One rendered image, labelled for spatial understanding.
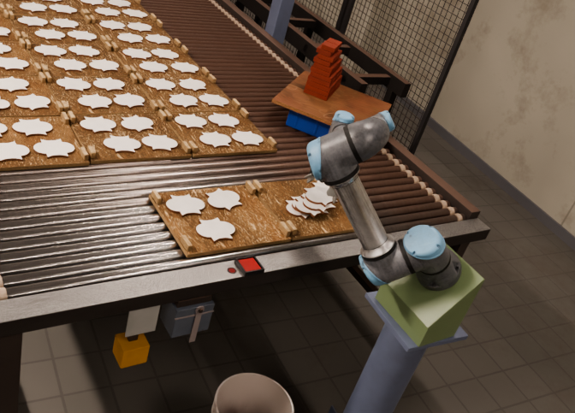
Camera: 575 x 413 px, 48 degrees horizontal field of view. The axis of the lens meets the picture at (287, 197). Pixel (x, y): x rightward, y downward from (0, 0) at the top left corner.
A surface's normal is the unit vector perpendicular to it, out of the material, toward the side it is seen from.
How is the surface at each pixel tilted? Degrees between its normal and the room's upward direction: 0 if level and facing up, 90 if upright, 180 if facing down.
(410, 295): 45
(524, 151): 90
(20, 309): 0
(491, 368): 0
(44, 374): 0
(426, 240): 38
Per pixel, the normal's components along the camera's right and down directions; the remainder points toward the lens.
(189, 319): 0.51, 0.57
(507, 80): -0.86, 0.05
